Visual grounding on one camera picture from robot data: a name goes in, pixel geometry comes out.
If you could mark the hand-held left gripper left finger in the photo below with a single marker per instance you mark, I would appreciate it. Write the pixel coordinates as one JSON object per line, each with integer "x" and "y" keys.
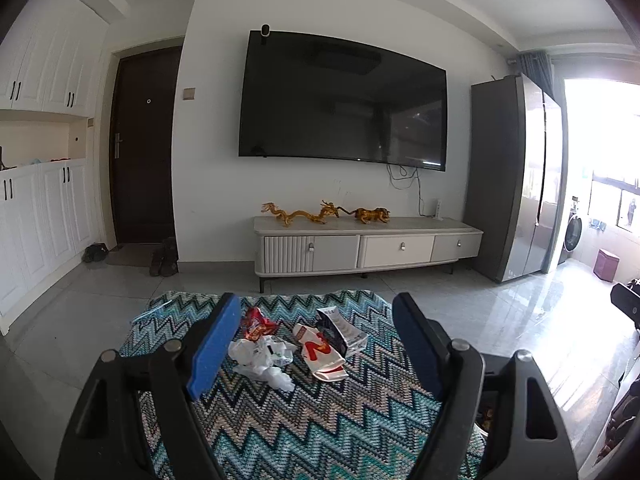
{"x": 212, "y": 355}

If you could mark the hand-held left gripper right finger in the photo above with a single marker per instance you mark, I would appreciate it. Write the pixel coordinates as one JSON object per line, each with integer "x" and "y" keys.
{"x": 420, "y": 355}

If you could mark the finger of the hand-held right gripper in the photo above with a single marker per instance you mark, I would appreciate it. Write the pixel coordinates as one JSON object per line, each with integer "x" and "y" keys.
{"x": 629, "y": 305}

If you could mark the white paper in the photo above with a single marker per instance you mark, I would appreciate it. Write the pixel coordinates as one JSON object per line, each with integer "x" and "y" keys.
{"x": 260, "y": 355}

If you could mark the red snack packet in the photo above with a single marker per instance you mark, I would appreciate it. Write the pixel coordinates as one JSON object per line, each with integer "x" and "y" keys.
{"x": 256, "y": 325}

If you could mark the white printed carton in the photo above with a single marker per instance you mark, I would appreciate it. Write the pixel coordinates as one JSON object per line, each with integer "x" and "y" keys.
{"x": 350, "y": 335}

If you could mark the purple storage stool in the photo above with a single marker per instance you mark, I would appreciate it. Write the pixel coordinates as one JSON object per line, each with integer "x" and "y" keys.
{"x": 606, "y": 266}

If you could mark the grey washing machine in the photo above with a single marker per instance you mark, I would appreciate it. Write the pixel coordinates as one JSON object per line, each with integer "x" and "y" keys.
{"x": 572, "y": 232}

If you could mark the dark boots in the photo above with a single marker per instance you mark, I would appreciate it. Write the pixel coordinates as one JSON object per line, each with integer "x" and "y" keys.
{"x": 164, "y": 260}

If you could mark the white television cabinet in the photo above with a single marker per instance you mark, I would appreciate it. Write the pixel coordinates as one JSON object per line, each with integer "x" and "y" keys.
{"x": 395, "y": 250}

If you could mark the zigzag knitted blanket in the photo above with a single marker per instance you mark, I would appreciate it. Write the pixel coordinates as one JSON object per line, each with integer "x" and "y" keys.
{"x": 310, "y": 420}

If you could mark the balcony window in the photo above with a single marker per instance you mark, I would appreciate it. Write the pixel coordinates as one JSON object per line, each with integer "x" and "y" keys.
{"x": 615, "y": 180}

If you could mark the white router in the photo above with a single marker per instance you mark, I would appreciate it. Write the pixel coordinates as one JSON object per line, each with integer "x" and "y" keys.
{"x": 439, "y": 210}

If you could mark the golden tiger figurine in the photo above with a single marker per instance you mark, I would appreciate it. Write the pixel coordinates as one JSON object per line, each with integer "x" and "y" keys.
{"x": 370, "y": 216}

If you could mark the dark sneakers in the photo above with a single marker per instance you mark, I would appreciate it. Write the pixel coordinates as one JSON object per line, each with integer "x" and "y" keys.
{"x": 95, "y": 253}

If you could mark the golden dragon figurine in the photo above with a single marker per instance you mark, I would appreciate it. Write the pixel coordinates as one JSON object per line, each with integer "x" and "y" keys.
{"x": 300, "y": 217}

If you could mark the silver double-door refrigerator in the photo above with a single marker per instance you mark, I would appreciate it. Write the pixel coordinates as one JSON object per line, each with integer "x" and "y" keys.
{"x": 500, "y": 175}

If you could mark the dark brown entrance door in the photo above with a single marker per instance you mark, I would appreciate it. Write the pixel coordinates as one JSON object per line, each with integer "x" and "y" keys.
{"x": 145, "y": 160}

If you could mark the white built-in cabinet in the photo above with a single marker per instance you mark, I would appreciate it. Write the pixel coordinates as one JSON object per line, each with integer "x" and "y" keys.
{"x": 55, "y": 210}

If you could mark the grey curtain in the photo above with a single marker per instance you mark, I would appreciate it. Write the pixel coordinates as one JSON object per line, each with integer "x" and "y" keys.
{"x": 537, "y": 72}

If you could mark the gold wall switch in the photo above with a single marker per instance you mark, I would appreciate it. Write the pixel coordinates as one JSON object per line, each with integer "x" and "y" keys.
{"x": 189, "y": 94}

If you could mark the large black wall television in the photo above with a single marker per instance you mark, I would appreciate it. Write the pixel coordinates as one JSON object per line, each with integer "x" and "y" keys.
{"x": 340, "y": 105}

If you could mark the small white security camera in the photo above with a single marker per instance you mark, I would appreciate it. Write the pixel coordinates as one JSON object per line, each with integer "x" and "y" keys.
{"x": 266, "y": 31}

